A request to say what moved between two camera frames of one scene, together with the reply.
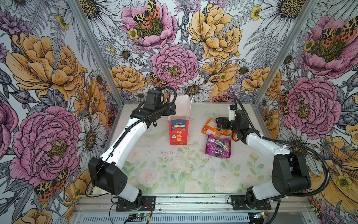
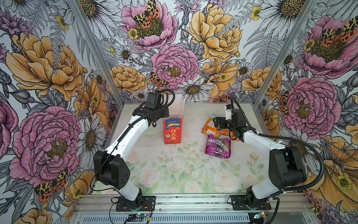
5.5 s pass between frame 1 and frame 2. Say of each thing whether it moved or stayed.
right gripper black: stayed
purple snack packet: stayed
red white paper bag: moved
